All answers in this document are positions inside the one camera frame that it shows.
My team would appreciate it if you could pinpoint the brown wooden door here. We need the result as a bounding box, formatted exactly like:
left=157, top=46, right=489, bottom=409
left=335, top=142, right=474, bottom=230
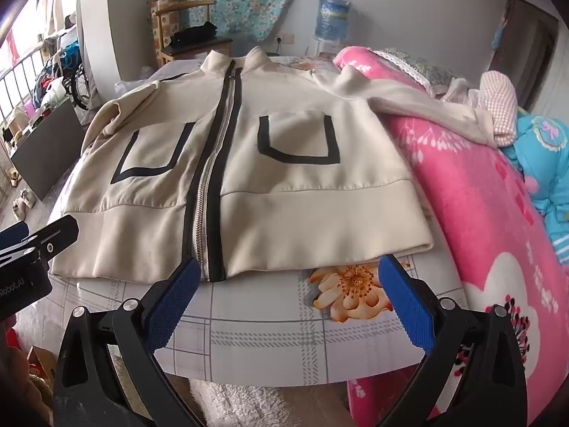
left=502, top=0, right=561, bottom=112

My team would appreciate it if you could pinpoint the cardboard box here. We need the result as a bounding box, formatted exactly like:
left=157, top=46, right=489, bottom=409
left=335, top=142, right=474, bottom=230
left=27, top=344, right=56, bottom=379

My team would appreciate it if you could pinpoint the bed with floral sheet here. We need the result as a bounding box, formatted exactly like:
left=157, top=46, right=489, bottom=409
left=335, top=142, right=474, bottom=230
left=40, top=53, right=467, bottom=385

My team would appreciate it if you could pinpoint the white plastic bag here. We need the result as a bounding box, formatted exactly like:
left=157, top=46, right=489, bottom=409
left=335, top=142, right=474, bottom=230
left=115, top=66, right=154, bottom=95

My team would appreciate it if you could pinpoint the pile of clothes and bags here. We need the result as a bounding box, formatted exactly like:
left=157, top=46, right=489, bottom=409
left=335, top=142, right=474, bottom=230
left=34, top=40, right=81, bottom=107

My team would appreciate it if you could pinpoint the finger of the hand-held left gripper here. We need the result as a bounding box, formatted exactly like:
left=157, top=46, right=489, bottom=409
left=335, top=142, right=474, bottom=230
left=27, top=215, right=80, bottom=258
left=0, top=223, right=31, bottom=254

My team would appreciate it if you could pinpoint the grey board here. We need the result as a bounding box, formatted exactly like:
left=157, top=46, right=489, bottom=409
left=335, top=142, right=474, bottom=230
left=10, top=97, right=87, bottom=201

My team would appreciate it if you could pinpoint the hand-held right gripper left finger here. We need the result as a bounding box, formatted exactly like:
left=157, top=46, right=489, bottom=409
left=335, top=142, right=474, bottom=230
left=54, top=258, right=203, bottom=427

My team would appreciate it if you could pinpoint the wooden chair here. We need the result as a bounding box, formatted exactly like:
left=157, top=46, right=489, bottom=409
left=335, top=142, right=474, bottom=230
left=149, top=0, right=234, bottom=67

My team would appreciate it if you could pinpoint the black bag on chair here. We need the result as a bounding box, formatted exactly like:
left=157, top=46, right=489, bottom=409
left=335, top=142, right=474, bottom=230
left=170, top=21, right=219, bottom=51

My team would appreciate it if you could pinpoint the floral pillow with lace trim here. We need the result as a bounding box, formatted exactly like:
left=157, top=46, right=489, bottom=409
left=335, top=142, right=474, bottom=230
left=376, top=48, right=454, bottom=94

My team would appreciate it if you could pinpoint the orange patterned cabinet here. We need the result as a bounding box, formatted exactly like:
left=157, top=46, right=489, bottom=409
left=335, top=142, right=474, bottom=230
left=150, top=6, right=179, bottom=56

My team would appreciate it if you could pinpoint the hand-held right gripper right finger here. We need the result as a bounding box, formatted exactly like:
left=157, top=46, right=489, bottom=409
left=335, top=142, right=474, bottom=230
left=378, top=254, right=527, bottom=427

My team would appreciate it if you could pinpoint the blue printed quilt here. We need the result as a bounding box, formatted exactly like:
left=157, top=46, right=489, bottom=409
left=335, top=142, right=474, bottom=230
left=502, top=113, right=569, bottom=259

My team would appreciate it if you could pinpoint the beige jacket with black trim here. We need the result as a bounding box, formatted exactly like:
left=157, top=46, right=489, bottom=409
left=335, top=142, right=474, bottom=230
left=48, top=47, right=499, bottom=283

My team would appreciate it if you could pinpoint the blue water jug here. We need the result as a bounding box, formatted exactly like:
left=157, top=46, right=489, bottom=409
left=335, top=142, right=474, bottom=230
left=315, top=0, right=352, bottom=45

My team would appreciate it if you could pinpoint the pink checked garment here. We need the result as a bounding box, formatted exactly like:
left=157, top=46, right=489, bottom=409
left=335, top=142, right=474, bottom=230
left=478, top=71, right=519, bottom=145

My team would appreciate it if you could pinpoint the pink floral blanket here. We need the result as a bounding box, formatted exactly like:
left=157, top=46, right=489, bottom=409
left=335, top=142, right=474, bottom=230
left=333, top=46, right=569, bottom=427

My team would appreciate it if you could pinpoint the metal railing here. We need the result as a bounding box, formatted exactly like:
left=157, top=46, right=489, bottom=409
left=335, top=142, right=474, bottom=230
left=0, top=49, right=49, bottom=174

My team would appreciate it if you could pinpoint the wheelchair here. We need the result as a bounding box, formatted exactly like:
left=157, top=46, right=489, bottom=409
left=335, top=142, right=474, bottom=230
left=60, top=42, right=92, bottom=110

